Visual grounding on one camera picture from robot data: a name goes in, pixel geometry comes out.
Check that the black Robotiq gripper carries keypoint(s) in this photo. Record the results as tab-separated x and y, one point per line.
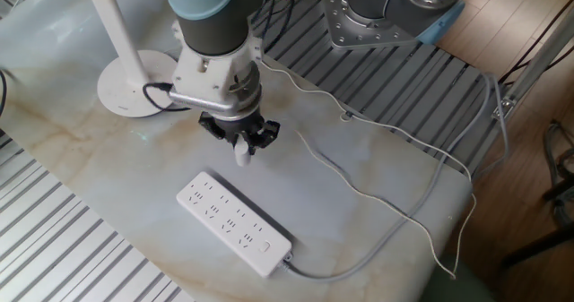
240	127

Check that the white power adapter plug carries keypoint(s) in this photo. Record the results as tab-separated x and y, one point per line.
241	154

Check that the white power strip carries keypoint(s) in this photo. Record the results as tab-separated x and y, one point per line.
233	223

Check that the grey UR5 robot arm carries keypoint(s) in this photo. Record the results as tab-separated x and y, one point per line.
211	24

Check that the white lamp base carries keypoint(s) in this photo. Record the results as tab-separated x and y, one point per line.
125	87

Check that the marble pattern table mat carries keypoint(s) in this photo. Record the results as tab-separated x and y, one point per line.
134	158

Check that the green trousers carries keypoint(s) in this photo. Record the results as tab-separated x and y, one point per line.
457	284

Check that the black chair base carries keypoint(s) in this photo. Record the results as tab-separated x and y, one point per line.
538	244

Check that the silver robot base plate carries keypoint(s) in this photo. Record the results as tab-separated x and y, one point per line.
359	33

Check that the aluminium profile post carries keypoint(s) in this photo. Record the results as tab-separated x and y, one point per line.
538	64

